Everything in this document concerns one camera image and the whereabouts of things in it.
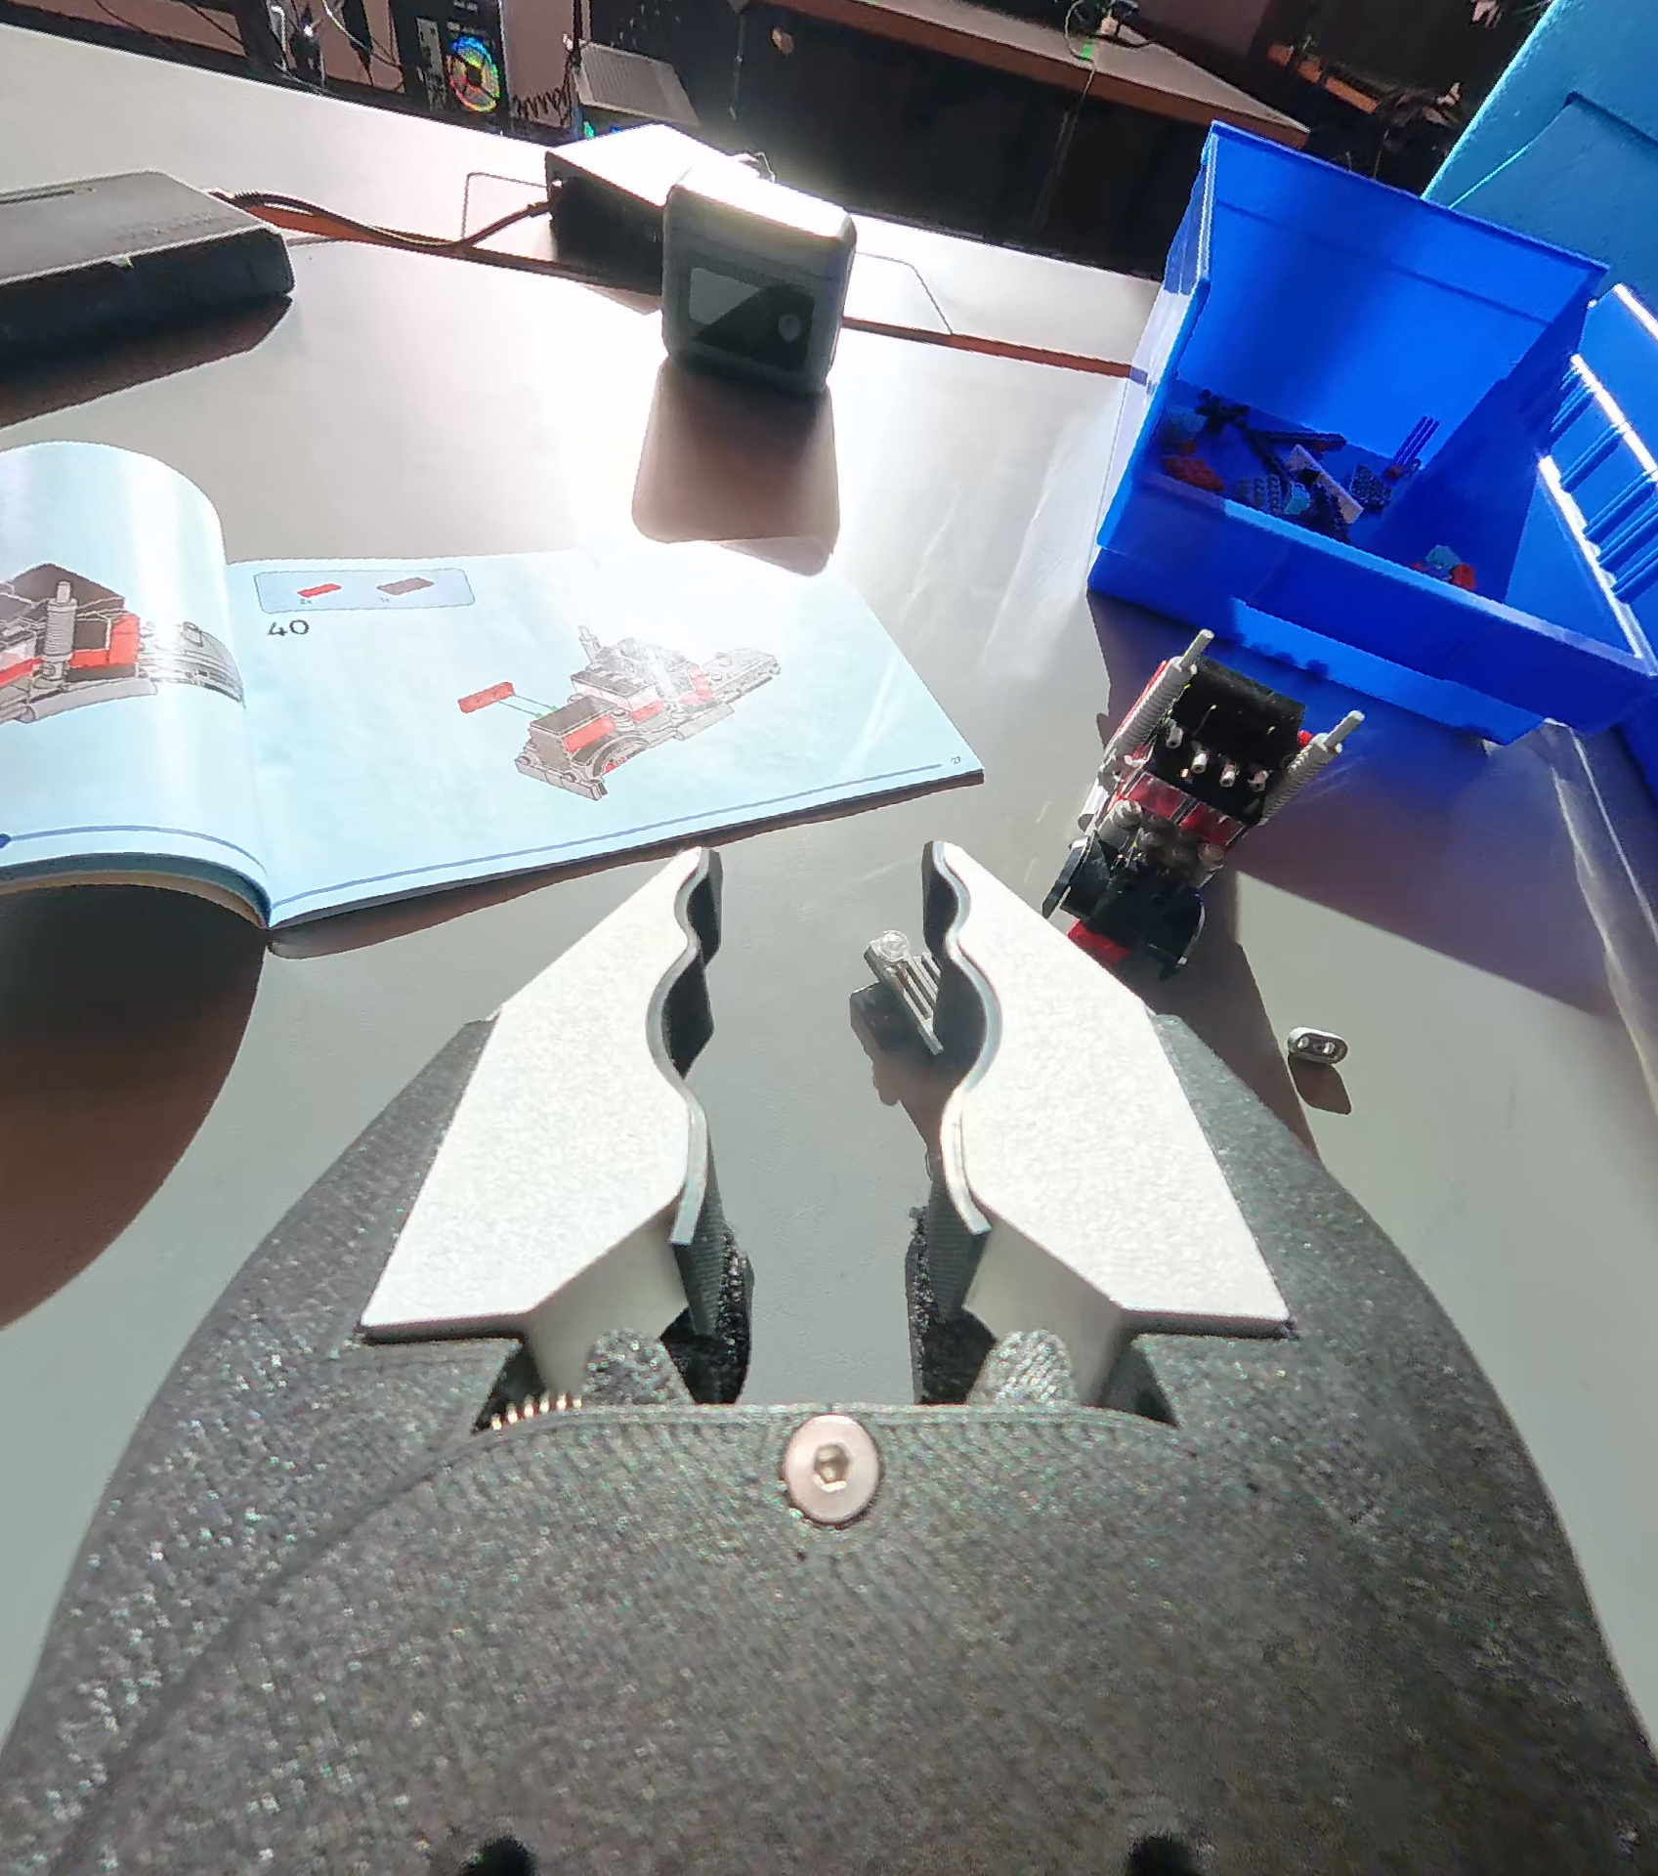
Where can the black red toy brick truck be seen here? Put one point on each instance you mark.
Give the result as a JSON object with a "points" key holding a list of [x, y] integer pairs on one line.
{"points": [[1167, 866]]}

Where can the computer with glowing fan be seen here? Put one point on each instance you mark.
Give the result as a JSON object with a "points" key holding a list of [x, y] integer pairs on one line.
{"points": [[470, 66]]}

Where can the black power adapter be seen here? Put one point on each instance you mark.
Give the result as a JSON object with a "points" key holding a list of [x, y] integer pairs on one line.
{"points": [[609, 190]]}

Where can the small grey oval brick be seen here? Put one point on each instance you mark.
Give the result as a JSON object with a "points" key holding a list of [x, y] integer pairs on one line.
{"points": [[1317, 1045]]}

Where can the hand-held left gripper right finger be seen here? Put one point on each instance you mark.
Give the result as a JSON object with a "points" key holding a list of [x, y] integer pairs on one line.
{"points": [[1107, 1159]]}

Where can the black flat device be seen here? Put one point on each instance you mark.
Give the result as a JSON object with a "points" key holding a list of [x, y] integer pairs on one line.
{"points": [[67, 264]]}

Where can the wooden table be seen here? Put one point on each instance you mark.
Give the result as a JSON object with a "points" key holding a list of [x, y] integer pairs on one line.
{"points": [[1064, 66]]}

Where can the small black toy brick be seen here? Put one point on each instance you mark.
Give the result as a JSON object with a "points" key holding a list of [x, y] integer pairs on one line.
{"points": [[902, 999]]}

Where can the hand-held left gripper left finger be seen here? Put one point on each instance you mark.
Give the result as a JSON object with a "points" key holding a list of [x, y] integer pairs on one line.
{"points": [[551, 1143]]}

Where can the pile of small toy bricks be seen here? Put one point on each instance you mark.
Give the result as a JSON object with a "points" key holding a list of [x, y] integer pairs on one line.
{"points": [[1285, 483]]}

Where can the light blue instruction booklet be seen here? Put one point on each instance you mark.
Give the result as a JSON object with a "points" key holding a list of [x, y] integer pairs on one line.
{"points": [[404, 732]]}

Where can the grey cube camera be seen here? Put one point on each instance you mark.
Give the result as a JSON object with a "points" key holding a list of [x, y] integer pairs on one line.
{"points": [[757, 308]]}

